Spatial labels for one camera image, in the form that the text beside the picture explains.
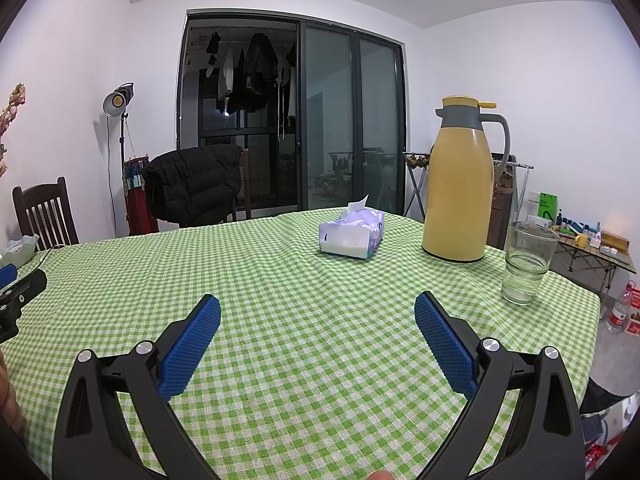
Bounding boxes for yellow thermos jug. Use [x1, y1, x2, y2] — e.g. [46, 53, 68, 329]
[421, 96, 512, 263]

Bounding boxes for green checkered tablecloth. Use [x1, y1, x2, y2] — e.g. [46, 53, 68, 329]
[0, 207, 601, 480]

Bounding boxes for white wavy bowl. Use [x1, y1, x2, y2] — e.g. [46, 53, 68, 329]
[0, 233, 40, 267]

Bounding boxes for red white carton box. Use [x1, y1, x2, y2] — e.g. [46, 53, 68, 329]
[622, 280, 640, 337]

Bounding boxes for brown cabinet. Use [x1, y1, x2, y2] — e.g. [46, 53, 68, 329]
[486, 180, 516, 252]

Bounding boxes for plastic bottle with red label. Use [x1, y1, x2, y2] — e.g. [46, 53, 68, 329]
[606, 287, 633, 336]

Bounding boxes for clear drinking glass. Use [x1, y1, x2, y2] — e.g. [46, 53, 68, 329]
[501, 221, 561, 306]

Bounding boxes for grey plastic bag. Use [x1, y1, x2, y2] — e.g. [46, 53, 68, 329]
[580, 395, 638, 478]

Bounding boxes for metal rack with dried food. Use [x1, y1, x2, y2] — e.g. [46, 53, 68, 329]
[402, 150, 535, 226]

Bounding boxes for black puffer jacket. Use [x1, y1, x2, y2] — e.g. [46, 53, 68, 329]
[141, 144, 244, 228]

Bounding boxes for folding slat table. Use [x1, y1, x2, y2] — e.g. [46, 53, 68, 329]
[550, 227, 638, 293]

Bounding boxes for wooden box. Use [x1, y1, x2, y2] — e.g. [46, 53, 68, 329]
[600, 230, 631, 256]

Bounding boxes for row of hanging clothes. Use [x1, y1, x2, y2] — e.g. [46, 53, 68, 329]
[202, 31, 297, 121]

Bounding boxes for green paper box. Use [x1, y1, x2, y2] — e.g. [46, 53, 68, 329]
[537, 192, 558, 222]

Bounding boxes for purple white tissue pack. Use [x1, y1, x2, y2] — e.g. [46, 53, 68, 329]
[318, 194, 385, 260]

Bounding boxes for sliding glass door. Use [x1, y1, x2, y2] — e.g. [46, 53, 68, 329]
[176, 9, 406, 226]

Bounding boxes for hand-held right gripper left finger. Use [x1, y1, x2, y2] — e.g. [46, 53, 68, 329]
[51, 294, 222, 480]

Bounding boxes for dark wooden chair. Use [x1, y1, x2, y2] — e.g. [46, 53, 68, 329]
[12, 176, 80, 251]

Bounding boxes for red cloth with striped band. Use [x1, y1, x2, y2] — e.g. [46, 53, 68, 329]
[122, 156, 160, 237]

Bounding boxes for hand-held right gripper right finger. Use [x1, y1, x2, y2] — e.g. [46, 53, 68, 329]
[414, 290, 586, 480]

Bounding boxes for studio light on stand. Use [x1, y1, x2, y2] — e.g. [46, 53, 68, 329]
[102, 82, 136, 238]

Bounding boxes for dried flowers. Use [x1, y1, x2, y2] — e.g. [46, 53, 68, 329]
[0, 82, 27, 178]

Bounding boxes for person's left hand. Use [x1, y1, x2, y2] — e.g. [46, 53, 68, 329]
[0, 352, 26, 433]

